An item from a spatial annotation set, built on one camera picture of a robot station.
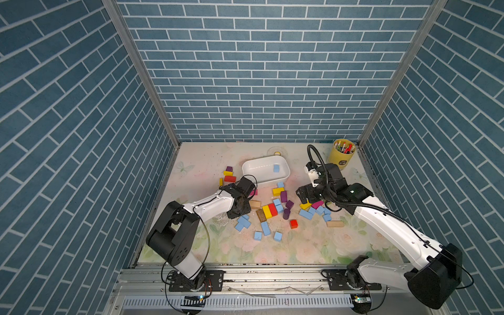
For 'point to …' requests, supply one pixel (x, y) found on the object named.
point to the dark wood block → (261, 215)
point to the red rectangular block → (230, 178)
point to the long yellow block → (221, 182)
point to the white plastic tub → (268, 170)
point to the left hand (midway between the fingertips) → (248, 212)
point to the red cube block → (294, 224)
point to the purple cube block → (229, 168)
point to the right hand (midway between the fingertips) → (307, 189)
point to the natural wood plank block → (335, 224)
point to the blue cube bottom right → (277, 236)
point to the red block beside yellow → (273, 209)
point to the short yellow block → (228, 173)
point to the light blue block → (276, 168)
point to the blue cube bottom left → (258, 235)
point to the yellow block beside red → (267, 212)
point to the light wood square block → (255, 205)
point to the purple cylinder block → (286, 214)
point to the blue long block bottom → (266, 228)
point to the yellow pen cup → (343, 149)
